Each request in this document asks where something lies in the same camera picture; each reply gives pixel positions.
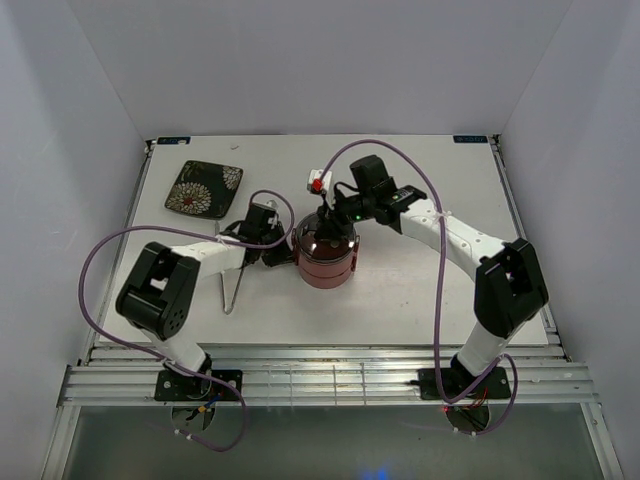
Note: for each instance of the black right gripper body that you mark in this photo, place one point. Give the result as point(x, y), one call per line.
point(355, 208)

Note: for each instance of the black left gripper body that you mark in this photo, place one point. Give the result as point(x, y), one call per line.
point(275, 251)

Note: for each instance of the grey lid with handle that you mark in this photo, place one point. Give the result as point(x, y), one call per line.
point(315, 241)

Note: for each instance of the pink steel-lined bowl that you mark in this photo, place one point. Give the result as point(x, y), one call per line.
point(325, 282)
point(335, 266)

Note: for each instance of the stainless steel tongs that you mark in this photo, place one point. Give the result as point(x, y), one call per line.
point(231, 277)

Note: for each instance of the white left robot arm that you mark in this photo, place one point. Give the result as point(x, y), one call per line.
point(157, 295)

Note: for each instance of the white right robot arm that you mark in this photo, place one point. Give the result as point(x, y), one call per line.
point(509, 286)

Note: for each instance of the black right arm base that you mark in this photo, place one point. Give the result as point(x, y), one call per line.
point(495, 386)

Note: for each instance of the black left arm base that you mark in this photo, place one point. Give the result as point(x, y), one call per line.
point(175, 387)

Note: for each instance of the black patterned square plate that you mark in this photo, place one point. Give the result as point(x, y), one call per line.
point(204, 190)

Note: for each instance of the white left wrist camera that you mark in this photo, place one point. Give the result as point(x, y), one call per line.
point(271, 207)

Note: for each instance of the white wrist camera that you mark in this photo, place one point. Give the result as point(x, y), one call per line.
point(320, 183)
point(271, 207)

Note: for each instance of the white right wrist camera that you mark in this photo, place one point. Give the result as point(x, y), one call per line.
point(320, 183)

